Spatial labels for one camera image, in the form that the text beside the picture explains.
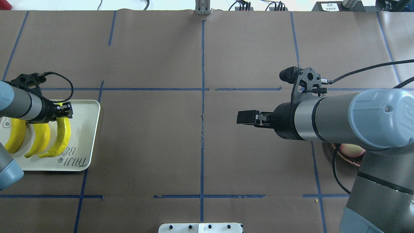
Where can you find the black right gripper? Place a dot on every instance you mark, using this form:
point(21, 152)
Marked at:
point(284, 120)

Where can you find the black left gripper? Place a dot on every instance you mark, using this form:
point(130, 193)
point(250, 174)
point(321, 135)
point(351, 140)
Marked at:
point(48, 111)

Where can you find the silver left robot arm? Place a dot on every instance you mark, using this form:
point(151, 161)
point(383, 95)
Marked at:
point(24, 105)

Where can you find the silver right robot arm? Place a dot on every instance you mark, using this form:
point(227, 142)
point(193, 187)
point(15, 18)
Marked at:
point(378, 120)

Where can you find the brown wicker basket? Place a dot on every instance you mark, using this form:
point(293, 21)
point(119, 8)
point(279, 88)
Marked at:
point(332, 149)

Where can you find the white bear tray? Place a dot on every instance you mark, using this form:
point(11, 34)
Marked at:
point(77, 155)

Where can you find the pale pink apple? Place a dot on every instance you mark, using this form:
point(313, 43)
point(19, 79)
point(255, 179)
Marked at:
point(351, 150)

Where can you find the red cylinder bottle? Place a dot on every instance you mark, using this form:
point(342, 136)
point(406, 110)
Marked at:
point(5, 5)

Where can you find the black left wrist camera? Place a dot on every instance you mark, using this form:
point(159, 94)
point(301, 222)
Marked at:
point(29, 82)

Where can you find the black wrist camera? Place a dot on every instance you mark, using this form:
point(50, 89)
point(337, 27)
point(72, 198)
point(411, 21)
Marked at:
point(29, 82)
point(307, 84)

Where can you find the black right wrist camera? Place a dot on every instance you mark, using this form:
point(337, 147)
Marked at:
point(307, 84)

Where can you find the aluminium frame post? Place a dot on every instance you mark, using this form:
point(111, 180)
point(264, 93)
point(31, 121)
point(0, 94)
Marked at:
point(202, 7)

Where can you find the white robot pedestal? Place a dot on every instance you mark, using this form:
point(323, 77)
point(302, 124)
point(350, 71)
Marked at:
point(226, 227)

